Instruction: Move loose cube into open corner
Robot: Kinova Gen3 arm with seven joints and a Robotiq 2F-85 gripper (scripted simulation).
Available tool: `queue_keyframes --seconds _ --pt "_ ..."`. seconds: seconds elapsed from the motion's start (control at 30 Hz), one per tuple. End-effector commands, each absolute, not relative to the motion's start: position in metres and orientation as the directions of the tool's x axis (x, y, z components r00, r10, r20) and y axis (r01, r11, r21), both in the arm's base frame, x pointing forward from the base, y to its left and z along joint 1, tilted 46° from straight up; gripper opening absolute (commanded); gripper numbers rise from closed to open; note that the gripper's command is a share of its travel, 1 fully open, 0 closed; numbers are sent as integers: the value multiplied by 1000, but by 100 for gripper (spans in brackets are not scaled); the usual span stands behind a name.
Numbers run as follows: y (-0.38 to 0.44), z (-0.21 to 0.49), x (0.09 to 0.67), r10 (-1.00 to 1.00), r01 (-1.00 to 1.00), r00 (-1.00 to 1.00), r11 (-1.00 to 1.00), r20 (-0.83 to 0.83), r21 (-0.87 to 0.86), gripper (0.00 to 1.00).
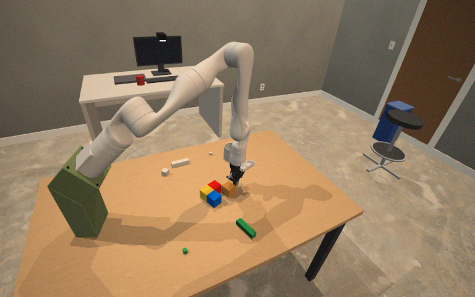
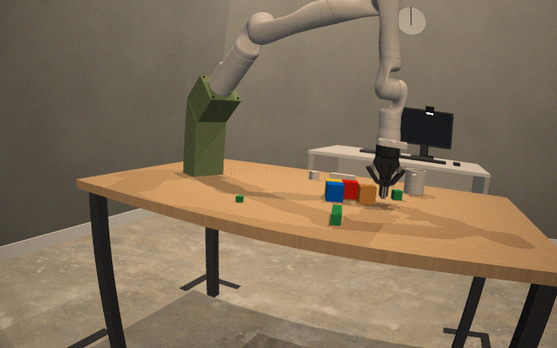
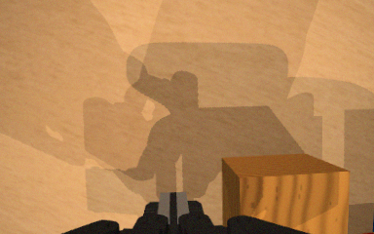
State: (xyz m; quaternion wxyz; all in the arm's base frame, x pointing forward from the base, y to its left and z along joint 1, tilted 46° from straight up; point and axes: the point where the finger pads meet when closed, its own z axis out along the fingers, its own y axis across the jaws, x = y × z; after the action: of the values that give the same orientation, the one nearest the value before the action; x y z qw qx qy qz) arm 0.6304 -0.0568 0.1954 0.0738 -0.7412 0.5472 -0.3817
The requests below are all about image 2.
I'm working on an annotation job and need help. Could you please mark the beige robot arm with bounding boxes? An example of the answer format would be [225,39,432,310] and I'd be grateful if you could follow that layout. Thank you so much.
[208,0,408,149]

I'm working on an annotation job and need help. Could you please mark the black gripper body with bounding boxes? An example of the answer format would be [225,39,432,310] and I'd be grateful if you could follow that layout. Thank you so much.
[373,145,400,175]

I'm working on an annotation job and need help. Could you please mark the grey mug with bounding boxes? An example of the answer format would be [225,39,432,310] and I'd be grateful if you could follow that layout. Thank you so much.
[404,168,426,195]

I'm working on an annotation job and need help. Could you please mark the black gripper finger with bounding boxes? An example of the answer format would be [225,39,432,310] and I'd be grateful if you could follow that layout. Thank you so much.
[384,164,405,199]
[366,163,386,199]

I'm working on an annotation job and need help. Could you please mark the blue cube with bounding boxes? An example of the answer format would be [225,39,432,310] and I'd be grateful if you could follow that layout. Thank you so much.
[325,181,344,202]

